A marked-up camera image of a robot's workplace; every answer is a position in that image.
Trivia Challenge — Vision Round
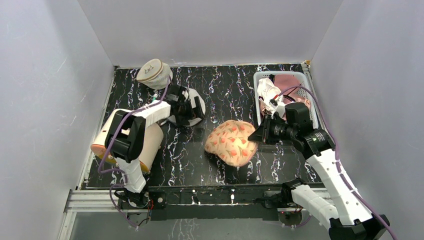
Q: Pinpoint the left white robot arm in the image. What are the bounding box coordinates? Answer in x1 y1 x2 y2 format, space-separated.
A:
102 85 206 208

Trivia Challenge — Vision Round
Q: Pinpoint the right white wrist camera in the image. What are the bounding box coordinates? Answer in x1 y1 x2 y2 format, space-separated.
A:
269 99 286 119

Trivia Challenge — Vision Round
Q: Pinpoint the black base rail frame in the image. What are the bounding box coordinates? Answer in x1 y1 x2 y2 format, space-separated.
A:
66 183 312 223

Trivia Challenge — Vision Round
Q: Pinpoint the white plastic basket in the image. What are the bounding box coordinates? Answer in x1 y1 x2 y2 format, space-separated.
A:
253 70 320 128

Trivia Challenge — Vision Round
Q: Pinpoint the small green white tube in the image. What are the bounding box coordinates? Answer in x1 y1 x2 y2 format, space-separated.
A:
152 93 158 102

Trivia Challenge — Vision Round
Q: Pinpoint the peach floral mesh laundry bag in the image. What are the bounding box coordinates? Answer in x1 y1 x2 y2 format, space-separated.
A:
204 120 258 167

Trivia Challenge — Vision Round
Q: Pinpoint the white bra in basket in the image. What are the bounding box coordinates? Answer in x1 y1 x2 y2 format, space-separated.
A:
256 77 284 115

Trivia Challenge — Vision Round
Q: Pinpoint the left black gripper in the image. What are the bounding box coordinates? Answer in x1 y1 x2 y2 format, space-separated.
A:
176 97 205 126

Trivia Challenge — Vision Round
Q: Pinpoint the pink satin garment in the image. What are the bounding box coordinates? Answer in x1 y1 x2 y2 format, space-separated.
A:
261 74 311 121

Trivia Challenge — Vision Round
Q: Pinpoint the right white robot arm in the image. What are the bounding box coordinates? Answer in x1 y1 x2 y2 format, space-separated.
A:
248 102 390 240

